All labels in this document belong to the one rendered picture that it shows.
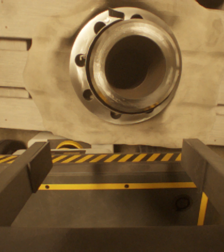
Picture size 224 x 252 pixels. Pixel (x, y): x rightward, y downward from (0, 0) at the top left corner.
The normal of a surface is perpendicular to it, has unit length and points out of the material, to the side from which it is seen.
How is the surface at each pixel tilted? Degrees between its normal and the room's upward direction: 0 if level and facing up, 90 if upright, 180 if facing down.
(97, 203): 0
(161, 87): 0
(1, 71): 0
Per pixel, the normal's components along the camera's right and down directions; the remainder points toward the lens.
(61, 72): 0.86, 0.18
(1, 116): -0.02, 0.29
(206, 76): -0.77, -0.29
